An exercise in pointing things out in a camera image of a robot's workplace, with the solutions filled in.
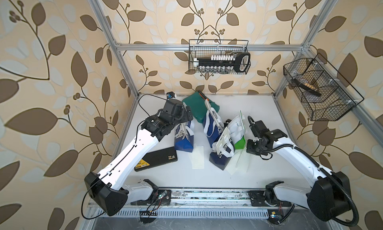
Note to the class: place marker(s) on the right wire basket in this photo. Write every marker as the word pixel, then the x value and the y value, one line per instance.
pixel 338 97

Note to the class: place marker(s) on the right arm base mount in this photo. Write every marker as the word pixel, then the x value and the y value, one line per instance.
pixel 267 197

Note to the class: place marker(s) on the green plastic tool case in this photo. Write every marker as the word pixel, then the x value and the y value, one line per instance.
pixel 198 107

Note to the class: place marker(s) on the black flat box yellow label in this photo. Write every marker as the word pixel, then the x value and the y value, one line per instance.
pixel 156 159

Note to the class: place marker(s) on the white receipt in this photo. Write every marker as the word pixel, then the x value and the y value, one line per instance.
pixel 197 158
pixel 232 164
pixel 243 162

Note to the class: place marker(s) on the green white bag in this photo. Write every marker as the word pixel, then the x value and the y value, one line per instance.
pixel 237 131

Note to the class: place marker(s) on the back wire basket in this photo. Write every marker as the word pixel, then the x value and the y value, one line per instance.
pixel 208 47

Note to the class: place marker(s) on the black socket tool set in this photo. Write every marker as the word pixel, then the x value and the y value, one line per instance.
pixel 236 63

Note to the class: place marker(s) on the blue white bag left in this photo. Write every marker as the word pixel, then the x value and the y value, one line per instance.
pixel 184 137

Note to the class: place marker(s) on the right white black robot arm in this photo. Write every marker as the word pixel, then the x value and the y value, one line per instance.
pixel 328 196

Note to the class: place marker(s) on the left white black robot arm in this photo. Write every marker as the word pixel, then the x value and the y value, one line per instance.
pixel 107 187

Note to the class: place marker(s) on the blue white bag upright middle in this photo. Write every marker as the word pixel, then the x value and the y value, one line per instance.
pixel 212 124

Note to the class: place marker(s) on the wire basket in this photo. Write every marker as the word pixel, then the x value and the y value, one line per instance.
pixel 338 97
pixel 208 47

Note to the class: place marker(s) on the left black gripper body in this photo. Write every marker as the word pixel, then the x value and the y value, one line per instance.
pixel 181 117

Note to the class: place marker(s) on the dark object in right basket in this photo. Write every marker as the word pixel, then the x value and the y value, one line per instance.
pixel 306 89

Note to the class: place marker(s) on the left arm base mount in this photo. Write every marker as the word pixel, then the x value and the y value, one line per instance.
pixel 146 193

